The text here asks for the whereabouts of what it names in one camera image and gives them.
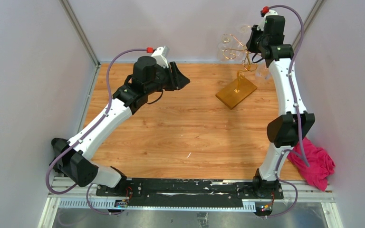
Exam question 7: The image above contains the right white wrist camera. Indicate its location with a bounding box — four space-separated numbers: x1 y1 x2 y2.
257 6 278 31

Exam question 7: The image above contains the clear wine glass back left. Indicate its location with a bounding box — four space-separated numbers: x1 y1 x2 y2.
217 34 245 61

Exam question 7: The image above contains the clear wine glass right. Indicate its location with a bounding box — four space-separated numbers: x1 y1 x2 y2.
255 64 271 80

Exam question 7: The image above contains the gold wire glass rack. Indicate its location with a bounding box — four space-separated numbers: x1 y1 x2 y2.
216 35 258 109

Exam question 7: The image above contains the clear wine glass back top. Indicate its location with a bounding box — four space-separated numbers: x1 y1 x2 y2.
235 23 252 36

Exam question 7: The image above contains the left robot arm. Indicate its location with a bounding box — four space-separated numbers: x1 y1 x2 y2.
51 56 190 196

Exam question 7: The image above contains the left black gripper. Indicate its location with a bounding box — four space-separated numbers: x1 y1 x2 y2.
145 61 190 95

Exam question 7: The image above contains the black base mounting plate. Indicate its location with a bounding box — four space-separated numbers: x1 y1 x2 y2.
96 178 284 208

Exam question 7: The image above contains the pink cloth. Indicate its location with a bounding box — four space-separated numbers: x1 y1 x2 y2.
288 137 336 191

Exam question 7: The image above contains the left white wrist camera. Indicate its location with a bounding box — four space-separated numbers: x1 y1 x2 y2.
151 46 169 68

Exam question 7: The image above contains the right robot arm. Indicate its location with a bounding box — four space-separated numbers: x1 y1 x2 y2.
247 10 315 199

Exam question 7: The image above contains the clear wine glass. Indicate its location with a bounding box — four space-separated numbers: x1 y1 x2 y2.
217 34 245 61
235 23 252 36
255 64 271 80

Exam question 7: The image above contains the aluminium frame rail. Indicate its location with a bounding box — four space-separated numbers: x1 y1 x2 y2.
38 184 344 228

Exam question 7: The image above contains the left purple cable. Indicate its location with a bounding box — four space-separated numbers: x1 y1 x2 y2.
45 47 155 216

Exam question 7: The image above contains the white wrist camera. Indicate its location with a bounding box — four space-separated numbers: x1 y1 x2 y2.
257 6 278 31
151 46 169 68

